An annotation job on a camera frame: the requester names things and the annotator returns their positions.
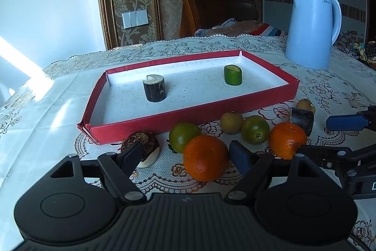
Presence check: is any large orange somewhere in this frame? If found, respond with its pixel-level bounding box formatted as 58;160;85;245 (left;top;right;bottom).
184;135;229;182

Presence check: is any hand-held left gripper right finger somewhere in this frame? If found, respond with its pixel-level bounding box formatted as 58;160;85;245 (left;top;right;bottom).
226;140;324;205

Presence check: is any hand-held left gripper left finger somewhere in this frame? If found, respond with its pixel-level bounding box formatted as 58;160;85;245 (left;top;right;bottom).
50;140;147;205

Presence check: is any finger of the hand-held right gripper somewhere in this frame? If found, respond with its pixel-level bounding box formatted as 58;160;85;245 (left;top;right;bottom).
299;143;376;179
326;105;376;131

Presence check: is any dark brown white-fleshed cut fruit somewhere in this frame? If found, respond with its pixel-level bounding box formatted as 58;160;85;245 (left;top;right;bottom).
121;130;161;169

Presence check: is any light blue electric kettle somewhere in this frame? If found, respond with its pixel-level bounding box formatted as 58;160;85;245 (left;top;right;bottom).
285;0;342;69

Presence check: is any small orange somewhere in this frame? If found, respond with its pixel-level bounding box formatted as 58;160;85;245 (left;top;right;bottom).
269;122;307;160

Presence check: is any wooden bed headboard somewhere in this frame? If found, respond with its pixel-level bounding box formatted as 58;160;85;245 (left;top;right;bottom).
175;0;259;37

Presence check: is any green sugarcane piece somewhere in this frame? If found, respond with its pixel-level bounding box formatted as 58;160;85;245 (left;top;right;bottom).
224;64;242;86

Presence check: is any red shallow box tray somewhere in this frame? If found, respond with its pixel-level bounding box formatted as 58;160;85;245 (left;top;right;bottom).
78;49;300;146

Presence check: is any green mandarin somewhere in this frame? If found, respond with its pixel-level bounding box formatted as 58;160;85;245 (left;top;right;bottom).
169;122;202;153
241;116;270;143

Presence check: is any striped colourful blanket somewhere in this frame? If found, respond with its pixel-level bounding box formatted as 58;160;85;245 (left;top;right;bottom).
195;19;288;38

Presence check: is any white wall light switch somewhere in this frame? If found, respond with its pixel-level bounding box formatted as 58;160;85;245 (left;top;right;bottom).
122;10;149;29

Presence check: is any floral bedding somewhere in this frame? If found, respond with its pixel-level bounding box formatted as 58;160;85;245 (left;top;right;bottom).
332;30;376;65

